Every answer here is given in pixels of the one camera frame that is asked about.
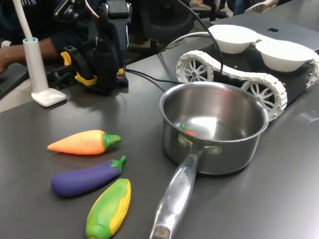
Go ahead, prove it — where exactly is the person's hand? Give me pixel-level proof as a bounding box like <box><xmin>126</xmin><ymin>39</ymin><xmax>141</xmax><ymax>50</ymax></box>
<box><xmin>0</xmin><ymin>46</ymin><xmax>13</xmax><ymax>74</ymax></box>

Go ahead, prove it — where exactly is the purple toy aubergine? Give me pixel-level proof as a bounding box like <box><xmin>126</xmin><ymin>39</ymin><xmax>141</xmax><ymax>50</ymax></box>
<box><xmin>51</xmin><ymin>155</ymin><xmax>127</xmax><ymax>199</ymax></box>

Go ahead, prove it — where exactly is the black flat board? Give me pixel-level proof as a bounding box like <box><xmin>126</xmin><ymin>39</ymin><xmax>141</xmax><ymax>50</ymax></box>
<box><xmin>0</xmin><ymin>62</ymin><xmax>28</xmax><ymax>100</ymax></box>

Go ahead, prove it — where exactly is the person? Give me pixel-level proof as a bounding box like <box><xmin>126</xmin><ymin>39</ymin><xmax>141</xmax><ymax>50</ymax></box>
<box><xmin>0</xmin><ymin>0</ymin><xmax>105</xmax><ymax>60</ymax></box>

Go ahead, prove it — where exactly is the black and yellow clamp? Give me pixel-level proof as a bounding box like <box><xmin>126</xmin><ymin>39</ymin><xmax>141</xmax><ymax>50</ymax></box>
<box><xmin>60</xmin><ymin>45</ymin><xmax>98</xmax><ymax>87</ymax></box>

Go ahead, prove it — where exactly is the orange toy carrot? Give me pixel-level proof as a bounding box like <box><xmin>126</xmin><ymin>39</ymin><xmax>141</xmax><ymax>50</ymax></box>
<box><xmin>47</xmin><ymin>129</ymin><xmax>122</xmax><ymax>155</ymax></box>

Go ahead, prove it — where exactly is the black office chair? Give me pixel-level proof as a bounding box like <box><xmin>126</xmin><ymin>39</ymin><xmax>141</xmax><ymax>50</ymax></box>
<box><xmin>129</xmin><ymin>0</ymin><xmax>195</xmax><ymax>42</ymax></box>

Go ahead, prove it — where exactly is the green yellow toy corn cob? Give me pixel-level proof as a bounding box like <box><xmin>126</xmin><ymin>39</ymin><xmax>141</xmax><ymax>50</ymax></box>
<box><xmin>85</xmin><ymin>178</ymin><xmax>132</xmax><ymax>239</ymax></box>

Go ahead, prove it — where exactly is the red toy chilli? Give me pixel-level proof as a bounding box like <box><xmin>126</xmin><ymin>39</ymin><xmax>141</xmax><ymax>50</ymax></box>
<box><xmin>179</xmin><ymin>123</ymin><xmax>197</xmax><ymax>136</ymax></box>

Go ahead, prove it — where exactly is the black chair base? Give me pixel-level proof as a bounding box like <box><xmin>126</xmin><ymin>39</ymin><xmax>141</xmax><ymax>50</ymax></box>
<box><xmin>193</xmin><ymin>0</ymin><xmax>229</xmax><ymax>22</ymax></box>

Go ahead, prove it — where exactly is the white bowl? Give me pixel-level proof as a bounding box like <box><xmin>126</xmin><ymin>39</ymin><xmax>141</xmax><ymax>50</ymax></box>
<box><xmin>256</xmin><ymin>39</ymin><xmax>316</xmax><ymax>73</ymax></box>
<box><xmin>207</xmin><ymin>24</ymin><xmax>260</xmax><ymax>54</ymax></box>

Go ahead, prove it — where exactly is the person's foot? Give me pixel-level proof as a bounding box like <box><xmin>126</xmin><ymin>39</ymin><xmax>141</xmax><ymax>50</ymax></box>
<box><xmin>245</xmin><ymin>0</ymin><xmax>277</xmax><ymax>13</ymax></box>

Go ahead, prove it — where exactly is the tracked vehicle with white tracks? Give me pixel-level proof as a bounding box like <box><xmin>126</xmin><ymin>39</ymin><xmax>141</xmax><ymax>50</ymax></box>
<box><xmin>175</xmin><ymin>24</ymin><xmax>319</xmax><ymax>122</ymax></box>

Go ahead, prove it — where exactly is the white post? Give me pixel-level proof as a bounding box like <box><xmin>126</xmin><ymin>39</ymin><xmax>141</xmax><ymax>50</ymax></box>
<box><xmin>12</xmin><ymin>0</ymin><xmax>67</xmax><ymax>108</ymax></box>

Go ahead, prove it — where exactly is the black table cable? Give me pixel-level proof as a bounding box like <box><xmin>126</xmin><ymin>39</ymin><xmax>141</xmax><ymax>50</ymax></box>
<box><xmin>126</xmin><ymin>69</ymin><xmax>180</xmax><ymax>84</ymax></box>

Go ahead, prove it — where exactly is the long black cable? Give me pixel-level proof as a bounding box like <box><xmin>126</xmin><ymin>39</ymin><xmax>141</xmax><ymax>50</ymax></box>
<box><xmin>176</xmin><ymin>0</ymin><xmax>224</xmax><ymax>73</ymax></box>

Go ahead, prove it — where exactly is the steel pan with long handle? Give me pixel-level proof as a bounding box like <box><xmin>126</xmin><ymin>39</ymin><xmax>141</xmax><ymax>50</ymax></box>
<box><xmin>149</xmin><ymin>82</ymin><xmax>270</xmax><ymax>239</ymax></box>

